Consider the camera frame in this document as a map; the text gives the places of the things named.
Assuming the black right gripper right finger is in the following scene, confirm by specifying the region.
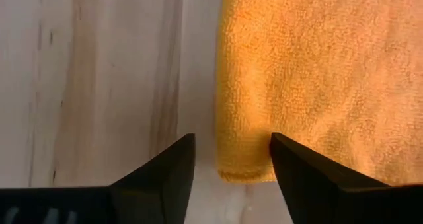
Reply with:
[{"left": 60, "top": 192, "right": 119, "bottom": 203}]
[{"left": 269, "top": 132, "right": 391, "bottom": 224}]

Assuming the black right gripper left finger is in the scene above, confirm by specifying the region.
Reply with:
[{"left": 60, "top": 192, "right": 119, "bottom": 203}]
[{"left": 110, "top": 133, "right": 197, "bottom": 224}]

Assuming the orange microfiber towel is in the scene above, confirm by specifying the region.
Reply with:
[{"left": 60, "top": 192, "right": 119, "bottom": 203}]
[{"left": 214, "top": 0, "right": 423, "bottom": 187}]

